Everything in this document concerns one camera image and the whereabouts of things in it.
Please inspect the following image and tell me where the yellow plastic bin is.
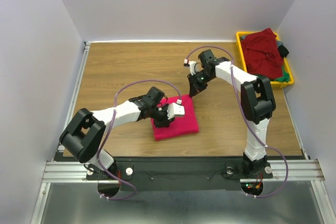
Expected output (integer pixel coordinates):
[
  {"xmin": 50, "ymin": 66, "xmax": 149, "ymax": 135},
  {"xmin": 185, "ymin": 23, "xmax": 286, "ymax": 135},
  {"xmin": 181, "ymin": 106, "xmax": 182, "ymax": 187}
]
[{"xmin": 235, "ymin": 31, "xmax": 295, "ymax": 88}]

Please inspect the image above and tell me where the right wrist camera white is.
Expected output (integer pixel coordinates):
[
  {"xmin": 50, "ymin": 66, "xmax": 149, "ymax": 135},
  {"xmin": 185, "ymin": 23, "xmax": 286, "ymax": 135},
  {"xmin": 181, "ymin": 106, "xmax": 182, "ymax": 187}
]
[{"xmin": 183, "ymin": 59, "xmax": 198, "ymax": 76}]

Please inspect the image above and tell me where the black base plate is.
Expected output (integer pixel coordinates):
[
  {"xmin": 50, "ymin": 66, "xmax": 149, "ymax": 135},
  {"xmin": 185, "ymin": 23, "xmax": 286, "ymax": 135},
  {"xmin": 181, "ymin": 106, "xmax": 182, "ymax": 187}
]
[{"xmin": 85, "ymin": 156, "xmax": 273, "ymax": 195}]

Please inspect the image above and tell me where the green t shirt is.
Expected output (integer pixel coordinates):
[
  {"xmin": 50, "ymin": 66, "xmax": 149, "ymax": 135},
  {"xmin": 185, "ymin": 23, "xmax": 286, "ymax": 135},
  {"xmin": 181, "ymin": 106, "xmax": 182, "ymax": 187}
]
[{"xmin": 267, "ymin": 65, "xmax": 290, "ymax": 83}]

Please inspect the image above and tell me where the dark red t shirt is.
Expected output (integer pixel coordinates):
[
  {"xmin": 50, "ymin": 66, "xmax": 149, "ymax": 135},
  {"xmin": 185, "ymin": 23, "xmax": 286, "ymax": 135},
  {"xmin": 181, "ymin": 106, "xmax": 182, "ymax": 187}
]
[{"xmin": 241, "ymin": 28, "xmax": 284, "ymax": 80}]

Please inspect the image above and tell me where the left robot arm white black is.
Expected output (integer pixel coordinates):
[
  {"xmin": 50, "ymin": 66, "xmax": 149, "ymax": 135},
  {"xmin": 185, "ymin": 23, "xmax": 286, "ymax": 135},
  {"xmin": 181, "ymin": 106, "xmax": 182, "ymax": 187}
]
[{"xmin": 59, "ymin": 87, "xmax": 175, "ymax": 179}]

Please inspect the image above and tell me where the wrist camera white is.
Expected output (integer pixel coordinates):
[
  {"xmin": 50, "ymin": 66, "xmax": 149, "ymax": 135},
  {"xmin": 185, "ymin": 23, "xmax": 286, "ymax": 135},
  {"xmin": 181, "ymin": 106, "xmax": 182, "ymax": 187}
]
[
  {"xmin": 183, "ymin": 59, "xmax": 198, "ymax": 76},
  {"xmin": 167, "ymin": 103, "xmax": 185, "ymax": 120}
]

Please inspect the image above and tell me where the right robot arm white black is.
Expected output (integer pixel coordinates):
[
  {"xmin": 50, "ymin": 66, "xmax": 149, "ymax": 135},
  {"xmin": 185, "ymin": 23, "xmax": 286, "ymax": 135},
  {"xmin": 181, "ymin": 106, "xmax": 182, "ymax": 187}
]
[{"xmin": 184, "ymin": 49, "xmax": 276, "ymax": 177}]

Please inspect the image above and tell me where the black garment in bin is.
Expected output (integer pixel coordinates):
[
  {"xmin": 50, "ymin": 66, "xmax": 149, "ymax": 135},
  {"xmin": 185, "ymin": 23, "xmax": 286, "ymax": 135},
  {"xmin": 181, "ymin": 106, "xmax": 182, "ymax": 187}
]
[{"xmin": 276, "ymin": 40, "xmax": 289, "ymax": 59}]

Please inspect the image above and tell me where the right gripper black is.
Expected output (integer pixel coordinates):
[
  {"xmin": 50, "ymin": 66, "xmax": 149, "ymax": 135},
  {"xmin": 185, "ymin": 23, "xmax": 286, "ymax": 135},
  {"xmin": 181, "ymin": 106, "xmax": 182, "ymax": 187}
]
[{"xmin": 187, "ymin": 70, "xmax": 215, "ymax": 97}]

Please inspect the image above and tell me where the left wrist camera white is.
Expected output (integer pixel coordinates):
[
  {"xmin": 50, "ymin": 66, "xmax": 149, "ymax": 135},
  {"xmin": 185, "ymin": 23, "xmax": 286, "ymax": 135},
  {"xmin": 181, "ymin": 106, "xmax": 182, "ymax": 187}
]
[{"xmin": 167, "ymin": 103, "xmax": 185, "ymax": 120}]

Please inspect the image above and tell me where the aluminium frame rail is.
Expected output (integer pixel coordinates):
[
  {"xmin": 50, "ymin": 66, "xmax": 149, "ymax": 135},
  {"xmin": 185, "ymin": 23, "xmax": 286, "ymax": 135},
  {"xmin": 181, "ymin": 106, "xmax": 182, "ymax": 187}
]
[{"xmin": 42, "ymin": 159, "xmax": 325, "ymax": 183}]

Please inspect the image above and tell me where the pink t shirt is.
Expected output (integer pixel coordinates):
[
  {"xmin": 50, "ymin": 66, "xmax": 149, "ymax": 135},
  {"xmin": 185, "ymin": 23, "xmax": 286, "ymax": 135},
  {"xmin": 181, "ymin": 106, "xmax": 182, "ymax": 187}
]
[{"xmin": 151, "ymin": 94, "xmax": 199, "ymax": 141}]

